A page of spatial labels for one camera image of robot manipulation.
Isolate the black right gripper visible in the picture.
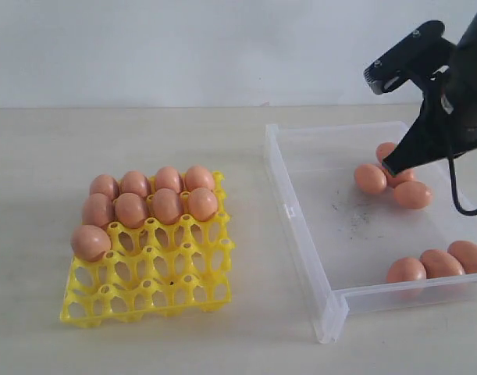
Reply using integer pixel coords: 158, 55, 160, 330
382, 70, 454, 176

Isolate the brown egg placed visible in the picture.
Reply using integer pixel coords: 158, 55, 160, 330
119, 170, 151, 198
89, 173, 119, 200
155, 166, 184, 194
184, 165, 215, 191

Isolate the brown egg with line mark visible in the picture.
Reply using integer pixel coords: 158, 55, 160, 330
151, 188, 184, 225

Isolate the brown egg cluster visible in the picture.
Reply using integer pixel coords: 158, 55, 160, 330
81, 193, 115, 229

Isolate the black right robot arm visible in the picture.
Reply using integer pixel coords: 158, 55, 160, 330
365, 13, 477, 175

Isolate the brown egg under gripper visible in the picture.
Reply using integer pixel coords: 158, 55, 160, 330
380, 166, 415, 188

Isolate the clear plastic bin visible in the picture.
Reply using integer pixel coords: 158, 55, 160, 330
265, 122, 477, 343

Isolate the yellow plastic egg tray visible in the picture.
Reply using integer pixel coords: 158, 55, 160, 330
60, 171, 235, 328

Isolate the black camera cable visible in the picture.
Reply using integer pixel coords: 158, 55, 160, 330
429, 72, 477, 215

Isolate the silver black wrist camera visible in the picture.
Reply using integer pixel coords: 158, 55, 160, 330
364, 20, 454, 95

